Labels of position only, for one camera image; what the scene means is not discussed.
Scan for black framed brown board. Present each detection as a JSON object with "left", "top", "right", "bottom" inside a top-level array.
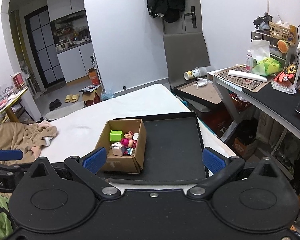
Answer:
[{"left": 173, "top": 81, "right": 224, "bottom": 106}]

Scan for white mattress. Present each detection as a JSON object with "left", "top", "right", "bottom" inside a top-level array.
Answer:
[{"left": 44, "top": 83, "right": 237, "bottom": 178}]

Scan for patterned desk mat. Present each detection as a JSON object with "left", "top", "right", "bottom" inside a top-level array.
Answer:
[{"left": 212, "top": 65, "right": 276, "bottom": 91}]

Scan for white tissue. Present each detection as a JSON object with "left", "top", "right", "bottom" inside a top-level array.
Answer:
[{"left": 250, "top": 39, "right": 271, "bottom": 63}]

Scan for round yellow side table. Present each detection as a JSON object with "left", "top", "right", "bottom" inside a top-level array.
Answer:
[{"left": 0, "top": 84, "right": 30, "bottom": 123}]

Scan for green clothing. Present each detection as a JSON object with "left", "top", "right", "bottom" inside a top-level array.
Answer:
[{"left": 0, "top": 191, "right": 13, "bottom": 240}]

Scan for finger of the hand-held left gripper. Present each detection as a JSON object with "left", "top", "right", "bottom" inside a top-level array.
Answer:
[{"left": 0, "top": 149, "right": 24, "bottom": 161}]

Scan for black door lock handle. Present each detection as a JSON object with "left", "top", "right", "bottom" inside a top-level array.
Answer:
[{"left": 183, "top": 6, "right": 197, "bottom": 29}]

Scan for red snack packet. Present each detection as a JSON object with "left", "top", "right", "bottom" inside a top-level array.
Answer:
[{"left": 273, "top": 63, "right": 298, "bottom": 83}]

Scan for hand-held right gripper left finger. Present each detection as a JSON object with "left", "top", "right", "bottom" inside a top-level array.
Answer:
[{"left": 27, "top": 147, "right": 121, "bottom": 198}]

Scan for white desk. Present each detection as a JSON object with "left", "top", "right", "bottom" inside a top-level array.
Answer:
[{"left": 206, "top": 65, "right": 300, "bottom": 155}]

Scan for open cardboard box with flyer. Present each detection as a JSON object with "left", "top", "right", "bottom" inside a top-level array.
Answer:
[{"left": 79, "top": 85, "right": 103, "bottom": 108}]

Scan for black framed glass door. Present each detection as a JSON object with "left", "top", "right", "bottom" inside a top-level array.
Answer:
[{"left": 24, "top": 5, "right": 66, "bottom": 86}]

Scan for black tray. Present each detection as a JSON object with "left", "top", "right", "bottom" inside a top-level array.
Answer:
[{"left": 104, "top": 111, "right": 210, "bottom": 183}]

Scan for white and purple charger block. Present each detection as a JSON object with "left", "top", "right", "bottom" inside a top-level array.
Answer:
[{"left": 111, "top": 142, "right": 125, "bottom": 156}]

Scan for green plastic bag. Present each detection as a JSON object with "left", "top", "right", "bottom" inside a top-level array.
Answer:
[{"left": 251, "top": 57, "right": 283, "bottom": 77}]

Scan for dark hanging jackets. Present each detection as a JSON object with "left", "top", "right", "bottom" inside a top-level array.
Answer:
[{"left": 146, "top": 0, "right": 187, "bottom": 23}]

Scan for pink toy figure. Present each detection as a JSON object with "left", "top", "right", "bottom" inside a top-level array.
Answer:
[{"left": 120, "top": 138, "right": 137, "bottom": 148}]

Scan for pink bottle with white cap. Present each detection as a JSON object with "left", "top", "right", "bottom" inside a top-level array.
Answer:
[{"left": 245, "top": 50, "right": 256, "bottom": 72}]

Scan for wicker basket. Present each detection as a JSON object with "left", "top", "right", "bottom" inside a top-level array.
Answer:
[{"left": 268, "top": 21, "right": 292, "bottom": 41}]

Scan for red basket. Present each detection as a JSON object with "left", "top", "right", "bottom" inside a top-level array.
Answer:
[{"left": 229, "top": 93, "right": 252, "bottom": 112}]

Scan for beige blanket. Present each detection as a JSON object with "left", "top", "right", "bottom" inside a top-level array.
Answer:
[{"left": 0, "top": 121, "right": 58, "bottom": 166}]

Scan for brown cardboard box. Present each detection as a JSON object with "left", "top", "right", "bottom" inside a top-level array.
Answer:
[{"left": 94, "top": 119, "right": 147, "bottom": 174}]

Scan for orange carton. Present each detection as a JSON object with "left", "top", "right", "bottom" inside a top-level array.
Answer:
[{"left": 88, "top": 67, "right": 101, "bottom": 86}]

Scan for white face mask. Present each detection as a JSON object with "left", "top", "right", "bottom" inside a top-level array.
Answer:
[{"left": 193, "top": 78, "right": 209, "bottom": 90}]

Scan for grey drawer organiser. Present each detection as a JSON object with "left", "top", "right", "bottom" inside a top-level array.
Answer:
[{"left": 251, "top": 29, "right": 297, "bottom": 66}]

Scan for green cube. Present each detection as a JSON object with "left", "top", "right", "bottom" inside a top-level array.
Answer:
[{"left": 110, "top": 130, "right": 123, "bottom": 142}]

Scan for dark dragon figurine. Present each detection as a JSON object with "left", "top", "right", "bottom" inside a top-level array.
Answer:
[{"left": 252, "top": 11, "right": 273, "bottom": 29}]

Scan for orange slice plush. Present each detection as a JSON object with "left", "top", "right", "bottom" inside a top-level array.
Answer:
[{"left": 277, "top": 40, "right": 289, "bottom": 54}]

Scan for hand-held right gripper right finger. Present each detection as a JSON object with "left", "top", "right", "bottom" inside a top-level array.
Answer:
[{"left": 187, "top": 147, "right": 286, "bottom": 198}]

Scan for pair of black shoes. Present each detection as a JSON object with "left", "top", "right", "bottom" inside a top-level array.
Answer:
[{"left": 49, "top": 99, "right": 62, "bottom": 111}]

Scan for black waste bin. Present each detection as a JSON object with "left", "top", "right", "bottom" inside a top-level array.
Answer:
[{"left": 236, "top": 118, "right": 258, "bottom": 146}]

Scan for white kitchen cabinets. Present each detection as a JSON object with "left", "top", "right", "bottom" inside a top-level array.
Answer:
[{"left": 46, "top": 0, "right": 94, "bottom": 83}]

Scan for long white case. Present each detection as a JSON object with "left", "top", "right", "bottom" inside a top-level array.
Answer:
[{"left": 228, "top": 70, "right": 268, "bottom": 83}]

